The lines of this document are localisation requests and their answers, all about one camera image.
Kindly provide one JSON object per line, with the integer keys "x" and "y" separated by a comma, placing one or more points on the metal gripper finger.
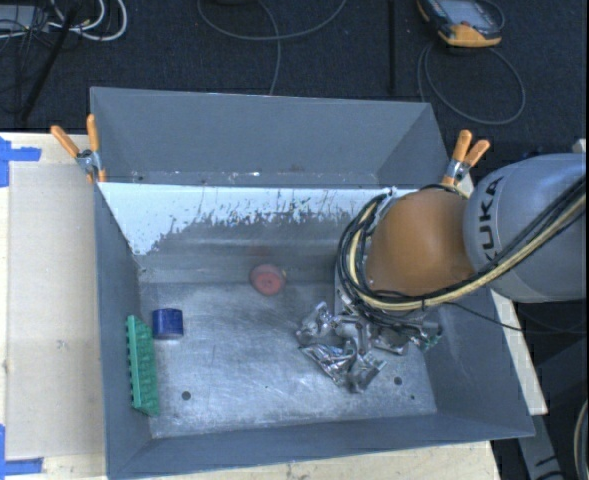
{"x": 369, "y": 370}
{"x": 318, "y": 320}

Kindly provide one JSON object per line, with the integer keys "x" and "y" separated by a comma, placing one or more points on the crumpled silver foil packet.
{"x": 326, "y": 357}

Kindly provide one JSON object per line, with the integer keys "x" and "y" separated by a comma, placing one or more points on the red round disc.
{"x": 267, "y": 278}

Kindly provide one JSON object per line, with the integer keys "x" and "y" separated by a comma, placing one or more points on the grey metal bin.
{"x": 254, "y": 368}

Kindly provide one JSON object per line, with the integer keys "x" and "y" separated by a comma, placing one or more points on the blue cylinder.
{"x": 167, "y": 323}

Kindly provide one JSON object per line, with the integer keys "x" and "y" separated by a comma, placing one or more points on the green flat block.
{"x": 143, "y": 365}

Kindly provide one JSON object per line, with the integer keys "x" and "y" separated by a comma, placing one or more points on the pale wood flat board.
{"x": 49, "y": 293}

